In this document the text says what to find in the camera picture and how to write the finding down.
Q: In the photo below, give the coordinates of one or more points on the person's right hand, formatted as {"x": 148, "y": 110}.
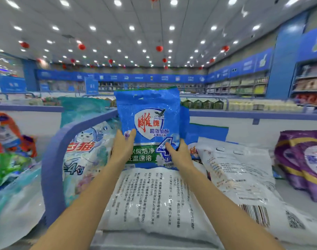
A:
{"x": 182, "y": 161}

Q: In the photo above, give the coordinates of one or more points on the person's left hand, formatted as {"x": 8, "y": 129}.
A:
{"x": 123, "y": 151}

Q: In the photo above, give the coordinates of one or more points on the grey metal shelf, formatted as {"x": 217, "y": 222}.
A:
{"x": 286, "y": 194}

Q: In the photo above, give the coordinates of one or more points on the person's right forearm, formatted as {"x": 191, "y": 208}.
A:
{"x": 226, "y": 216}

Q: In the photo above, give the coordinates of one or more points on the row of green boxes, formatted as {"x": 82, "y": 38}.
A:
{"x": 202, "y": 104}

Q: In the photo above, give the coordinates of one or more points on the small blue hanging sign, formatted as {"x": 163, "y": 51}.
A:
{"x": 91, "y": 84}

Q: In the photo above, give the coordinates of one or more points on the row of cream containers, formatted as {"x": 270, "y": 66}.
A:
{"x": 262, "y": 105}

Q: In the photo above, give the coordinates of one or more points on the rows of small red lanterns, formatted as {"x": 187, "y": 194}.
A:
{"x": 82, "y": 46}

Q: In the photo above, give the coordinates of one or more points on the large blue hanging sign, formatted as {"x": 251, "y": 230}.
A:
{"x": 10, "y": 84}

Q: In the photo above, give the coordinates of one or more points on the white ceiling spotlight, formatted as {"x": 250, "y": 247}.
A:
{"x": 244, "y": 13}
{"x": 224, "y": 33}

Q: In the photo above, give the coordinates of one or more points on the blue pillar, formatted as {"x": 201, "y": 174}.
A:
{"x": 283, "y": 59}

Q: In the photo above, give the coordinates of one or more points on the rows of round ceiling lights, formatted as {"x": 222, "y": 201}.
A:
{"x": 118, "y": 2}

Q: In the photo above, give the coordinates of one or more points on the blue wall sign band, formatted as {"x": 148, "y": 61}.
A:
{"x": 148, "y": 78}

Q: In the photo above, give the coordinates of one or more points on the wall shelf of detergent bottles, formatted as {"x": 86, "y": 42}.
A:
{"x": 260, "y": 90}

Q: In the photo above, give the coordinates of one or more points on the blue wall shelving unit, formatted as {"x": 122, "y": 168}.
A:
{"x": 249, "y": 65}

